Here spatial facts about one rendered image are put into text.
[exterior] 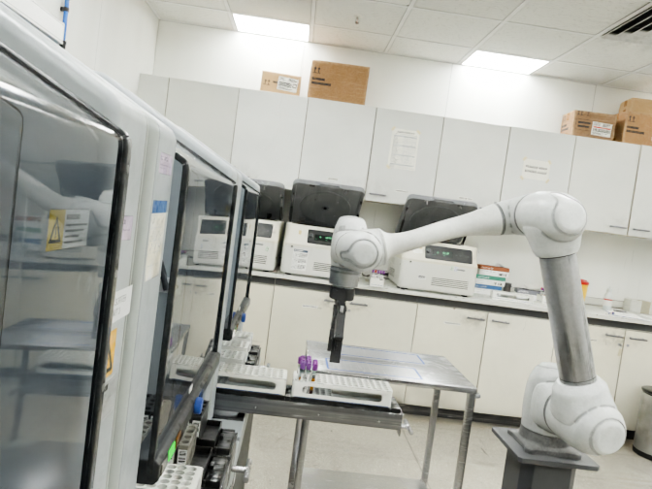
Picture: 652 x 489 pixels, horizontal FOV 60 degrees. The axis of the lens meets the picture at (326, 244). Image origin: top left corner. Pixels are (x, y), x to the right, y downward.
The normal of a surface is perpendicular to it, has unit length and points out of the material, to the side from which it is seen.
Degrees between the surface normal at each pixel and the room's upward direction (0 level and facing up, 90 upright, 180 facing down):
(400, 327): 90
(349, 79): 90
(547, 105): 90
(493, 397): 90
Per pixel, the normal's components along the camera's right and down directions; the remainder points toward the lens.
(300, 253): 0.06, 0.06
